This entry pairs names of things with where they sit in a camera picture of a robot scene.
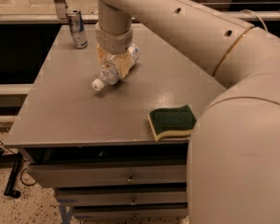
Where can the bottom grey drawer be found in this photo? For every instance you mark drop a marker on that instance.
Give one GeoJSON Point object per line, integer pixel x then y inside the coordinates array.
{"type": "Point", "coordinates": [131, 212]}

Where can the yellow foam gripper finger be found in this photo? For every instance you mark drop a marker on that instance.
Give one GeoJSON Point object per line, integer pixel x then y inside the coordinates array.
{"type": "Point", "coordinates": [102, 55]}
{"type": "Point", "coordinates": [124, 62]}

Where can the top grey drawer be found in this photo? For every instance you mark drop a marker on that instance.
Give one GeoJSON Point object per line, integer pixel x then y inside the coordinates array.
{"type": "Point", "coordinates": [82, 175]}

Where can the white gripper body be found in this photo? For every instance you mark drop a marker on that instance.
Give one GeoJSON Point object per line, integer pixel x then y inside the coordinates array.
{"type": "Point", "coordinates": [115, 43]}

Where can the grey drawer cabinet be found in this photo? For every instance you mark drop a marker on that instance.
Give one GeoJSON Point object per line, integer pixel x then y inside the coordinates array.
{"type": "Point", "coordinates": [64, 120]}

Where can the middle grey drawer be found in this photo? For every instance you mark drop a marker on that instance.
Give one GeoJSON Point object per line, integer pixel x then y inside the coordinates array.
{"type": "Point", "coordinates": [124, 195]}

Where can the green yellow sponge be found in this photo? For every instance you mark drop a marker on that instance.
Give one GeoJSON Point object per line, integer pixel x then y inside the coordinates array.
{"type": "Point", "coordinates": [171, 122]}

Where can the grey drawer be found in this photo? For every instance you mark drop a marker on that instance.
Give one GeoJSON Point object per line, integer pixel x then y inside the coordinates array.
{"type": "Point", "coordinates": [131, 212]}
{"type": "Point", "coordinates": [124, 195]}
{"type": "Point", "coordinates": [82, 175]}

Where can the clear plastic water bottle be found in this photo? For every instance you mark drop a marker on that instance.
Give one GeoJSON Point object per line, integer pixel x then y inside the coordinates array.
{"type": "Point", "coordinates": [109, 74]}

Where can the silver blue drink can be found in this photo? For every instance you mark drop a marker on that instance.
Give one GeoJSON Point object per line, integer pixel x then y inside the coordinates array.
{"type": "Point", "coordinates": [76, 27]}

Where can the black stand leg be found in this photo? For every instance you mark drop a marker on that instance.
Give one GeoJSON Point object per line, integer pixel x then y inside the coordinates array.
{"type": "Point", "coordinates": [9, 190]}

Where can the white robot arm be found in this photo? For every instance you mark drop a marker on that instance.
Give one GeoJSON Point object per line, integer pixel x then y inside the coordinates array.
{"type": "Point", "coordinates": [233, 169]}

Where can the metal railing frame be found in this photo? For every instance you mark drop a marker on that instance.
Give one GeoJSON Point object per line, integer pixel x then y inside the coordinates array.
{"type": "Point", "coordinates": [37, 16]}

